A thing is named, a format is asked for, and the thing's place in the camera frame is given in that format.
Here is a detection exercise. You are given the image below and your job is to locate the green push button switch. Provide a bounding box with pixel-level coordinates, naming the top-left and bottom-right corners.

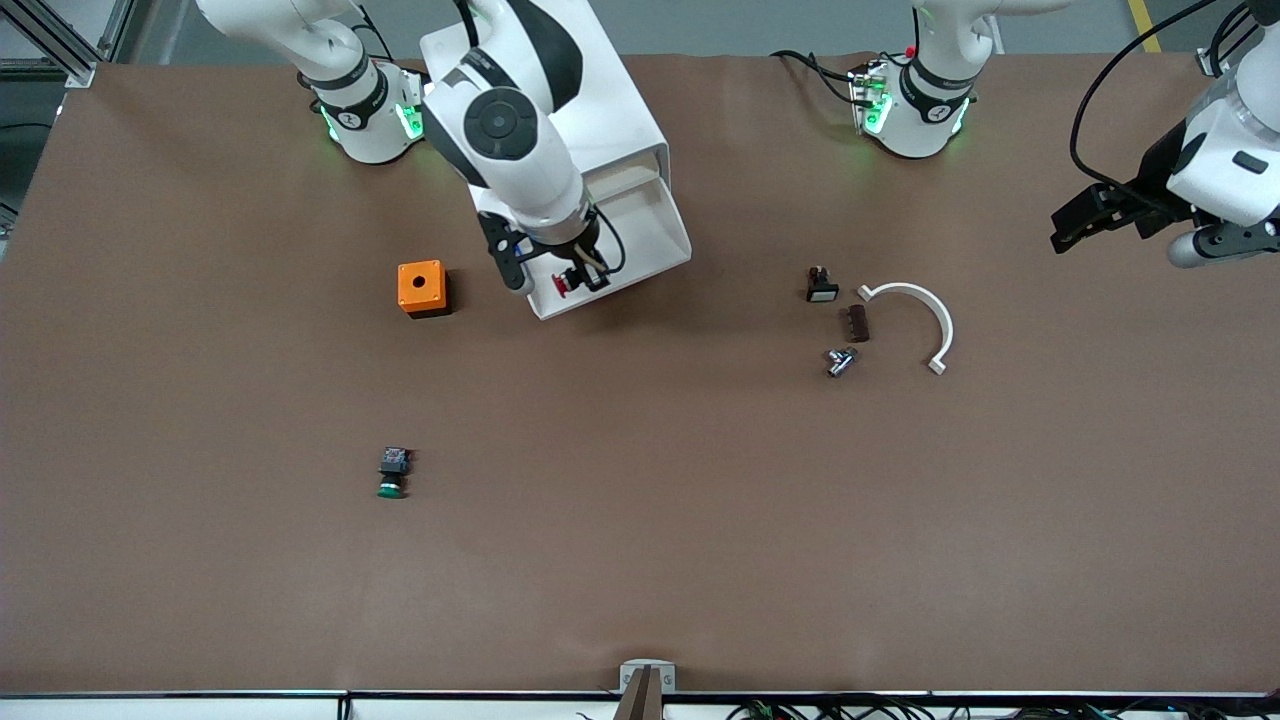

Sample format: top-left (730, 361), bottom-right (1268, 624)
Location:
top-left (376, 446), bottom-right (413, 500)

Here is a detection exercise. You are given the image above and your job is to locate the white table edge rail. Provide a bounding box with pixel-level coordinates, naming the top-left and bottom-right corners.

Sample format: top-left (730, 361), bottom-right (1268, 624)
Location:
top-left (0, 688), bottom-right (1280, 720)

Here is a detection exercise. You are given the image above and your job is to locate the orange button enclosure box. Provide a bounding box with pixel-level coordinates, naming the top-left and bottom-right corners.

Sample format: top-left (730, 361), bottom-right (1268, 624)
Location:
top-left (397, 260), bottom-right (452, 320)

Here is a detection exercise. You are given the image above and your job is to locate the white drawer cabinet shell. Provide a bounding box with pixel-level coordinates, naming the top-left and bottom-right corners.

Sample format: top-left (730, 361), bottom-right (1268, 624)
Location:
top-left (419, 0), bottom-right (674, 301)

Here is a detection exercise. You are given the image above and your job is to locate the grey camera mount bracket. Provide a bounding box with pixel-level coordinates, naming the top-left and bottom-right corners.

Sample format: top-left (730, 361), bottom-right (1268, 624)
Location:
top-left (612, 658), bottom-right (678, 720)

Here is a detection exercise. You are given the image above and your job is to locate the aluminium frame profile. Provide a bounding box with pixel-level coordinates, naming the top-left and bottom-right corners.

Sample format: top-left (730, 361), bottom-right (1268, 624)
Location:
top-left (0, 0), bottom-right (137, 89)
top-left (1196, 0), bottom-right (1251, 78)

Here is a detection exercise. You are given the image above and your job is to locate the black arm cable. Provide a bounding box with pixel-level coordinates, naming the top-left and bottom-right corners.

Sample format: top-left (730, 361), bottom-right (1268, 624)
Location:
top-left (1069, 0), bottom-right (1280, 199)
top-left (588, 203), bottom-right (628, 277)

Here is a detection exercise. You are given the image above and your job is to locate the black base cable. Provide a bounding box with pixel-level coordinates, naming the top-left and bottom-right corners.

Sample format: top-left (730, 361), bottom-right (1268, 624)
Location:
top-left (770, 48), bottom-right (866, 106)

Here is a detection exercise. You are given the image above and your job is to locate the white curved plastic bracket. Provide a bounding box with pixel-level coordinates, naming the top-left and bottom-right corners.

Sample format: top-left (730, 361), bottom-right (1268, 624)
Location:
top-left (857, 282), bottom-right (955, 376)

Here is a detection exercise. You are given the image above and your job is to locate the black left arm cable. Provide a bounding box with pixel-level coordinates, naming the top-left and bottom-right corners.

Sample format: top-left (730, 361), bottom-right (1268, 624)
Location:
top-left (1069, 0), bottom-right (1280, 199)

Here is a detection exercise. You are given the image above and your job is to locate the white plastic drawer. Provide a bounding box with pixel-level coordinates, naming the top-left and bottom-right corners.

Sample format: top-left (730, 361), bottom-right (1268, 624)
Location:
top-left (585, 150), bottom-right (664, 193)
top-left (527, 168), bottom-right (693, 322)

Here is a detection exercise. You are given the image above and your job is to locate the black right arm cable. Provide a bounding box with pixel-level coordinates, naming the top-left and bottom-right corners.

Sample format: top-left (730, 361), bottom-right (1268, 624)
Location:
top-left (588, 203), bottom-right (628, 277)

